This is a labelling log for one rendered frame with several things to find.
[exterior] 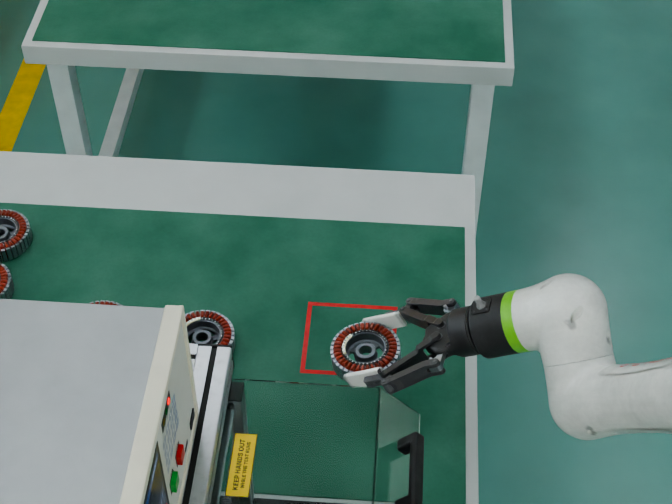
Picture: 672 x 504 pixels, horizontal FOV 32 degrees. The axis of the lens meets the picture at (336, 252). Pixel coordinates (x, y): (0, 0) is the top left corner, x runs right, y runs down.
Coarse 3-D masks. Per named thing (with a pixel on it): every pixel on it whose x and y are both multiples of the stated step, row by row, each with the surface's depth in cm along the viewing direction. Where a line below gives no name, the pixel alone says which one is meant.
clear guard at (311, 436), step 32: (256, 384) 157; (288, 384) 157; (320, 384) 157; (256, 416) 153; (288, 416) 153; (320, 416) 153; (352, 416) 153; (384, 416) 154; (416, 416) 159; (224, 448) 150; (256, 448) 150; (288, 448) 150; (320, 448) 150; (352, 448) 150; (384, 448) 151; (224, 480) 146; (256, 480) 146; (288, 480) 146; (320, 480) 146; (352, 480) 146; (384, 480) 148
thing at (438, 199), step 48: (0, 192) 228; (48, 192) 228; (96, 192) 228; (144, 192) 228; (192, 192) 228; (240, 192) 228; (288, 192) 228; (336, 192) 228; (384, 192) 228; (432, 192) 228
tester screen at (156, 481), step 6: (156, 456) 122; (156, 462) 123; (156, 468) 123; (156, 474) 123; (156, 480) 123; (162, 480) 126; (150, 486) 120; (156, 486) 123; (150, 492) 120; (156, 492) 123; (150, 498) 120; (156, 498) 124
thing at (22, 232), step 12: (0, 216) 219; (12, 216) 218; (24, 216) 219; (0, 228) 217; (12, 228) 219; (24, 228) 216; (0, 240) 216; (12, 240) 214; (24, 240) 215; (0, 252) 214; (12, 252) 214; (0, 264) 210; (0, 276) 208; (0, 288) 206; (12, 288) 209
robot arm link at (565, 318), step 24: (528, 288) 169; (552, 288) 164; (576, 288) 163; (504, 312) 168; (528, 312) 166; (552, 312) 163; (576, 312) 162; (600, 312) 163; (528, 336) 166; (552, 336) 163; (576, 336) 162; (600, 336) 163; (552, 360) 164; (576, 360) 162
